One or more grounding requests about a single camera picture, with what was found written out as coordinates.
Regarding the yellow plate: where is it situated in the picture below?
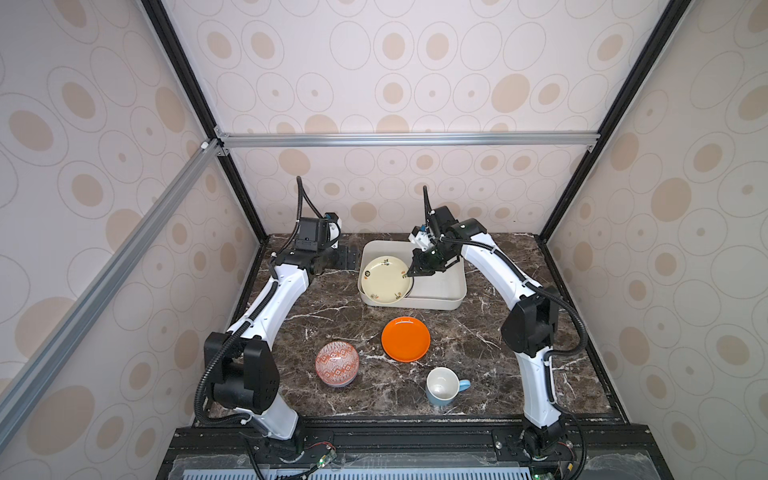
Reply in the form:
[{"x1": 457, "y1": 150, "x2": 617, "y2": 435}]
[{"x1": 360, "y1": 255, "x2": 414, "y2": 305}]

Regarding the orange plate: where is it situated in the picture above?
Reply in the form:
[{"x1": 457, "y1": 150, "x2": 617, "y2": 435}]
[{"x1": 381, "y1": 317, "x2": 431, "y2": 363}]

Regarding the red patterned bowl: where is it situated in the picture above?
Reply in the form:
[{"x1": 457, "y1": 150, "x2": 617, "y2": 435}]
[{"x1": 315, "y1": 341, "x2": 360, "y2": 388}]

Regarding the blue mug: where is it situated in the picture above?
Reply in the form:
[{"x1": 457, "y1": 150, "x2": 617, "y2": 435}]
[{"x1": 426, "y1": 367, "x2": 471, "y2": 407}]

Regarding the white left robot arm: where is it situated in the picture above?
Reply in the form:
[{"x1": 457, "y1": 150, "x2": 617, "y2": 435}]
[{"x1": 193, "y1": 245, "x2": 360, "y2": 441}]

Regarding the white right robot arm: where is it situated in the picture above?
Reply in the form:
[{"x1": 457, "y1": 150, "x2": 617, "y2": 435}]
[{"x1": 407, "y1": 215, "x2": 565, "y2": 458}]

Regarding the white plastic bin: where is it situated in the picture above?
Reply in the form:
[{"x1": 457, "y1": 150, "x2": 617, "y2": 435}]
[{"x1": 357, "y1": 240, "x2": 467, "y2": 310}]

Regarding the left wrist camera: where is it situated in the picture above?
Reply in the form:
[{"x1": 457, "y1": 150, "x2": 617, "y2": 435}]
[{"x1": 295, "y1": 212, "x2": 341, "y2": 252}]

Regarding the silver aluminium rail back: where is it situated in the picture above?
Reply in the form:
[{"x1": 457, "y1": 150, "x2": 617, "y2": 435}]
[{"x1": 220, "y1": 131, "x2": 600, "y2": 149}]

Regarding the silver aluminium rail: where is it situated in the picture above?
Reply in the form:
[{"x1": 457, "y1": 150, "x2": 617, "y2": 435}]
[
  {"x1": 220, "y1": 131, "x2": 600, "y2": 149},
  {"x1": 1, "y1": 138, "x2": 223, "y2": 449}
]

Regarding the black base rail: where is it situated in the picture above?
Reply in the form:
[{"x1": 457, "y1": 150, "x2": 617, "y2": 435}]
[{"x1": 155, "y1": 420, "x2": 672, "y2": 479}]

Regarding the black corner frame post left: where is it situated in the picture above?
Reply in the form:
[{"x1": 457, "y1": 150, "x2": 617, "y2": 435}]
[{"x1": 140, "y1": 0, "x2": 269, "y2": 244}]

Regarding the black corner frame post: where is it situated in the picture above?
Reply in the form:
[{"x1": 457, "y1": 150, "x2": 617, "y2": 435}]
[
  {"x1": 140, "y1": 0, "x2": 269, "y2": 244},
  {"x1": 537, "y1": 0, "x2": 693, "y2": 245}
]

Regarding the black corner frame post right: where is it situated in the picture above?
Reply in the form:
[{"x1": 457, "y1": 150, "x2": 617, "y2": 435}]
[{"x1": 537, "y1": 0, "x2": 693, "y2": 245}]

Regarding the silver aluminium rail left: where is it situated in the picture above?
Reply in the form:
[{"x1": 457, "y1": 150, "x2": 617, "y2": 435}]
[{"x1": 1, "y1": 138, "x2": 223, "y2": 449}]

